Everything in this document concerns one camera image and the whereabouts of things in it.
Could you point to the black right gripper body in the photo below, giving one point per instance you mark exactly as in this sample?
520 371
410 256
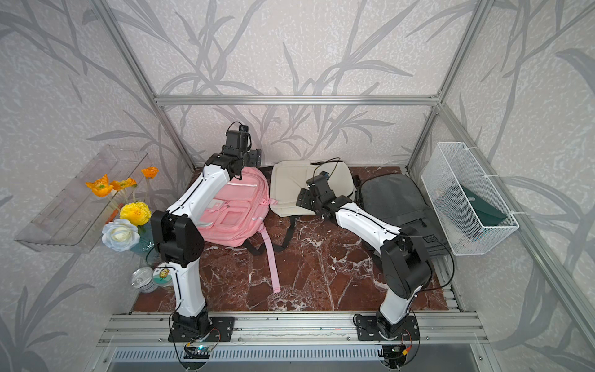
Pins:
305 201

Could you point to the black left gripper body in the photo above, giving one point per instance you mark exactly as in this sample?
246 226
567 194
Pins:
250 159

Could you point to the pink backpack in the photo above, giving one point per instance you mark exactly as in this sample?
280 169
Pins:
236 215

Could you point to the grey fabric backpack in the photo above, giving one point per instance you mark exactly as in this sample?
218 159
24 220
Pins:
397 200

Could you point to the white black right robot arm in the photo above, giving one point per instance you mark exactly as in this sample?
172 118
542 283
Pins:
404 258

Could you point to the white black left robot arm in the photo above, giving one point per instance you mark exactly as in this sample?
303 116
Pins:
175 231

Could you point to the small orange artificial flower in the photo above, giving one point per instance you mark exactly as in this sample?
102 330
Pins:
150 172

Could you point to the yellow artificial flower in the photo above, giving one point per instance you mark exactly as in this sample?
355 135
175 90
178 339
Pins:
137 213

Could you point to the teal glass vase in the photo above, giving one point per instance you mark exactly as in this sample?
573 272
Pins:
146 246

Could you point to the orange artificial poppy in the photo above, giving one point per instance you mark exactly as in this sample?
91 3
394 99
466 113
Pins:
101 187

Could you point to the white artificial rose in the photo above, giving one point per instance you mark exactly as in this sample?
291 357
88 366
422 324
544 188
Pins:
120 235

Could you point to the green labelled tin can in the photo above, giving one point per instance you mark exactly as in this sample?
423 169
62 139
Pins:
162 275

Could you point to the silver tin can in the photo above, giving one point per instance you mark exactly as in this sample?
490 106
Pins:
142 280

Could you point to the green book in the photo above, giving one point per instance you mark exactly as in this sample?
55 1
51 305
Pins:
467 211

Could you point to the right controller circuit board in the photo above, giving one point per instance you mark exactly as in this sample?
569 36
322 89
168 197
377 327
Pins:
394 357

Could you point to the controller circuit board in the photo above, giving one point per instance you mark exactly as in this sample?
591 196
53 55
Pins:
394 357
198 351

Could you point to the clear plastic shelf tray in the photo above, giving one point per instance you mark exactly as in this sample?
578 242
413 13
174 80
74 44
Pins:
73 221

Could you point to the left controller circuit board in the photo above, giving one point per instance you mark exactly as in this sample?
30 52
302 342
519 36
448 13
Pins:
198 351

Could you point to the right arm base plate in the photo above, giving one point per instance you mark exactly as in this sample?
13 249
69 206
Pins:
377 328

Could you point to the white wire mesh basket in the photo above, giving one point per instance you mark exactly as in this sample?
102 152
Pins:
454 162

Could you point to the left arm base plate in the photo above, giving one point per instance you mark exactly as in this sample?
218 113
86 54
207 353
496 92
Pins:
220 331

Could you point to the aluminium mounting rail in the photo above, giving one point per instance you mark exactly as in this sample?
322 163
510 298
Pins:
292 328

